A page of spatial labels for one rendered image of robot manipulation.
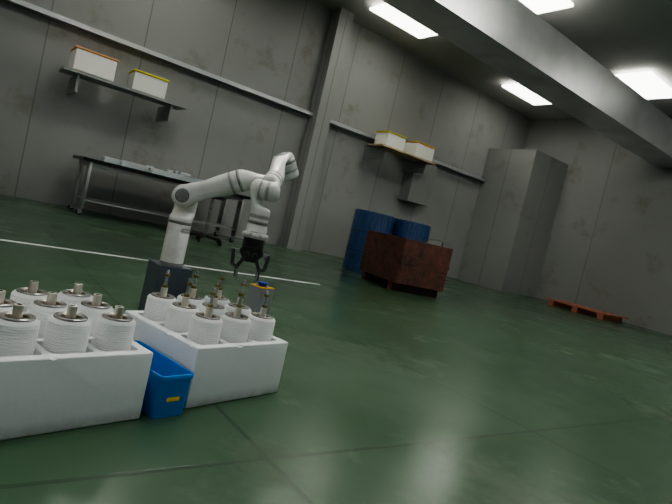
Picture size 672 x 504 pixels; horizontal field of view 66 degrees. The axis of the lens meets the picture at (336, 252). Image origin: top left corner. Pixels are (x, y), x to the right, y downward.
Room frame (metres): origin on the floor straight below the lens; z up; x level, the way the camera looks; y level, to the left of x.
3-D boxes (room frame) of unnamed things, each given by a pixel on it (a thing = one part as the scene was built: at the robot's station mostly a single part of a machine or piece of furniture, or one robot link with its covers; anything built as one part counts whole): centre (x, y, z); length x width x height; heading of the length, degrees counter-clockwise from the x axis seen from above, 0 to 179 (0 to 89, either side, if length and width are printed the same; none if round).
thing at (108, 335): (1.32, 0.51, 0.16); 0.10 x 0.10 x 0.18
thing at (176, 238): (2.11, 0.64, 0.39); 0.09 x 0.09 x 0.17; 37
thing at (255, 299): (2.01, 0.25, 0.16); 0.07 x 0.07 x 0.31; 54
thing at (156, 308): (1.71, 0.52, 0.16); 0.10 x 0.10 x 0.18
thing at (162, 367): (1.47, 0.45, 0.06); 0.30 x 0.11 x 0.12; 52
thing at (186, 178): (7.32, 2.55, 0.42); 2.30 x 0.86 x 0.83; 127
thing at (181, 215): (2.11, 0.64, 0.54); 0.09 x 0.09 x 0.17; 3
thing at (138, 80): (7.25, 3.06, 1.88); 0.48 x 0.40 x 0.27; 127
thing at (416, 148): (10.42, -1.14, 2.38); 0.52 x 0.44 x 0.29; 127
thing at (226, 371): (1.73, 0.36, 0.09); 0.39 x 0.39 x 0.18; 54
